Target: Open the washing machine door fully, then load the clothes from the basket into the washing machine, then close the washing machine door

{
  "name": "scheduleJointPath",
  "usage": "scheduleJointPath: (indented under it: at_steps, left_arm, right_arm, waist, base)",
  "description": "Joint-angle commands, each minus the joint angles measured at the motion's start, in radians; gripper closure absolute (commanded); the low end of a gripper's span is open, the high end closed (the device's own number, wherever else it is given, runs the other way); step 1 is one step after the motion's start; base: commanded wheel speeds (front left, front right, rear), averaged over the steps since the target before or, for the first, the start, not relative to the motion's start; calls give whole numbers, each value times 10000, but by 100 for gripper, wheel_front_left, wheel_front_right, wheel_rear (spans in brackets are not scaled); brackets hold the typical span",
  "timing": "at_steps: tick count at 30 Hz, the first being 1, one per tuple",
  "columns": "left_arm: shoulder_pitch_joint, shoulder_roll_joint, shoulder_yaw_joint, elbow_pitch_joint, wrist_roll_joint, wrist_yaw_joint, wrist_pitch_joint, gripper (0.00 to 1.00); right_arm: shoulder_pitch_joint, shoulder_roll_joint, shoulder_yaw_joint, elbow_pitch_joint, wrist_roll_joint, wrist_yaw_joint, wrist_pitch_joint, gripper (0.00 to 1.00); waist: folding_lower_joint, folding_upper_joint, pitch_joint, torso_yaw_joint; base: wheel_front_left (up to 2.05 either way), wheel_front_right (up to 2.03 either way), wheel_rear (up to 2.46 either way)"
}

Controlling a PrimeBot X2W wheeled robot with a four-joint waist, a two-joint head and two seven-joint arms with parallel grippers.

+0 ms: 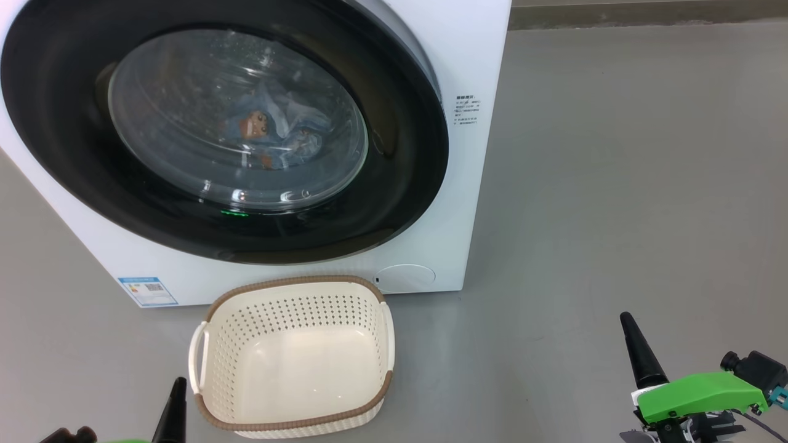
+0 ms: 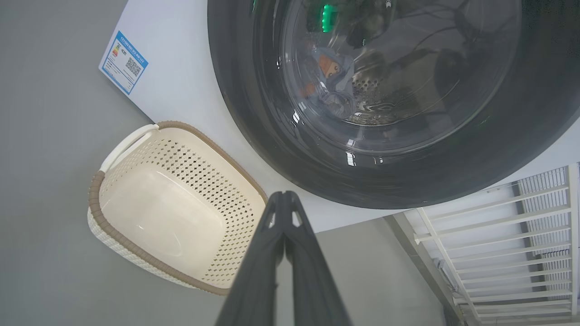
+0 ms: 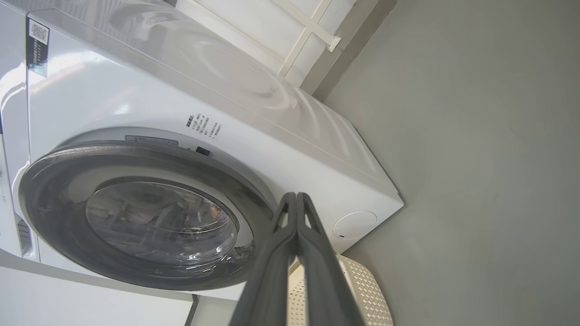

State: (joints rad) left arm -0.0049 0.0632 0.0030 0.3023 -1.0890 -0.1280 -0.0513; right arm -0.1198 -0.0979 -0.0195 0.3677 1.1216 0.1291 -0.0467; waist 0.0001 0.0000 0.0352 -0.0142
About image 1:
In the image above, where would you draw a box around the teal plug right camera cable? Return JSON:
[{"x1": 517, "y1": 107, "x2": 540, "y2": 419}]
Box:
[{"x1": 733, "y1": 385, "x2": 788, "y2": 441}]

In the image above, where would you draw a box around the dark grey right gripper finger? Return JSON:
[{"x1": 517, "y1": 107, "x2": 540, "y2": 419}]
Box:
[{"x1": 619, "y1": 312, "x2": 670, "y2": 390}]

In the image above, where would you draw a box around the grey washing machine door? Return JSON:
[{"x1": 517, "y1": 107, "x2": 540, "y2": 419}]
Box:
[{"x1": 0, "y1": 0, "x2": 450, "y2": 265}]

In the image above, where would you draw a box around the blue energy label sticker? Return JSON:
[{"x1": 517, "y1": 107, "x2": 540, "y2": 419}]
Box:
[{"x1": 118, "y1": 277, "x2": 179, "y2": 307}]

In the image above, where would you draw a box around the cream perforated laundry basket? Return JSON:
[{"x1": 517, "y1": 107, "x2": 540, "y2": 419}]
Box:
[{"x1": 188, "y1": 275, "x2": 395, "y2": 439}]

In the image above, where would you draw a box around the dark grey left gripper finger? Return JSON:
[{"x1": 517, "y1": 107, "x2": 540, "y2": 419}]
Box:
[{"x1": 151, "y1": 377, "x2": 187, "y2": 443}]

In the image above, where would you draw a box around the blue garment with orange print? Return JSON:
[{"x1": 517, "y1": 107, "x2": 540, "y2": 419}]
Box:
[{"x1": 222, "y1": 92, "x2": 336, "y2": 170}]

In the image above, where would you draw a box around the white front-load washing machine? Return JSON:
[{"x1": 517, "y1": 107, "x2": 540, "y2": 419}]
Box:
[{"x1": 0, "y1": 0, "x2": 512, "y2": 308}]

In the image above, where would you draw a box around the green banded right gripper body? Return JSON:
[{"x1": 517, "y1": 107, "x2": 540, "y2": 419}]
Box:
[{"x1": 619, "y1": 371, "x2": 770, "y2": 443}]

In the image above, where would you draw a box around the round white filter cover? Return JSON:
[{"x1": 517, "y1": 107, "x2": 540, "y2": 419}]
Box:
[{"x1": 374, "y1": 263, "x2": 436, "y2": 293}]

